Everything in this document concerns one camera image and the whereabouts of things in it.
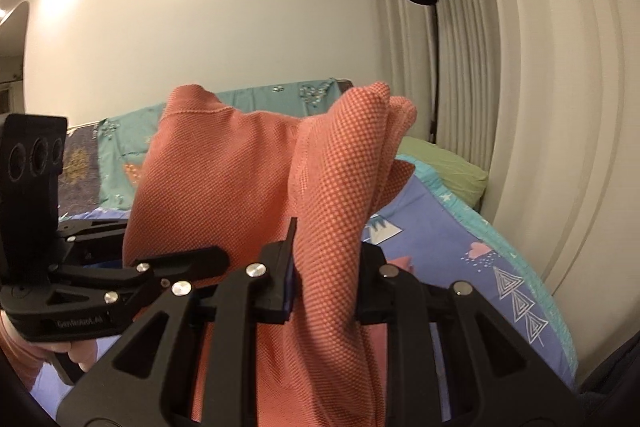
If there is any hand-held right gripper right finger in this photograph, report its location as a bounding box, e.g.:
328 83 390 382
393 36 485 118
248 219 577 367
356 242 583 427

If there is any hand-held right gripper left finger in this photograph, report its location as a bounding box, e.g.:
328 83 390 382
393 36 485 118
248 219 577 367
57 217 301 427

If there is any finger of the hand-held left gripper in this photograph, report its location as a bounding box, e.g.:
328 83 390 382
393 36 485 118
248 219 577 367
57 218 130 253
47 246 232 308

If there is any salmon knit garment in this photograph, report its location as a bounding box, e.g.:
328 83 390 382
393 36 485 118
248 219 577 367
122 81 418 427

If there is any person's left forearm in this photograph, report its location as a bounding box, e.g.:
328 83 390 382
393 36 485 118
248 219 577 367
0 311 51 390

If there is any person's left hand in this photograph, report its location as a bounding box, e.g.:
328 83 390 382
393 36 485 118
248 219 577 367
50 339 97 373

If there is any dark purple printed pillow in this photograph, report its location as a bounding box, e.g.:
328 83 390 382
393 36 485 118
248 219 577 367
59 127 103 212

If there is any teal printed pillow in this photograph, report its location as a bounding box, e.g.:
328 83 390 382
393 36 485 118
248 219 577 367
97 78 353 208

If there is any purple printed blanket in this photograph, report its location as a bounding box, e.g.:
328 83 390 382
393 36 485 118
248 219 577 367
27 157 581 427

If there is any green pillow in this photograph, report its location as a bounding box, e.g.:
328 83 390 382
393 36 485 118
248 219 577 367
397 137 488 212

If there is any beige curtain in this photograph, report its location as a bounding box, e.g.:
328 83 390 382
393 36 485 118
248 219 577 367
365 0 640 388

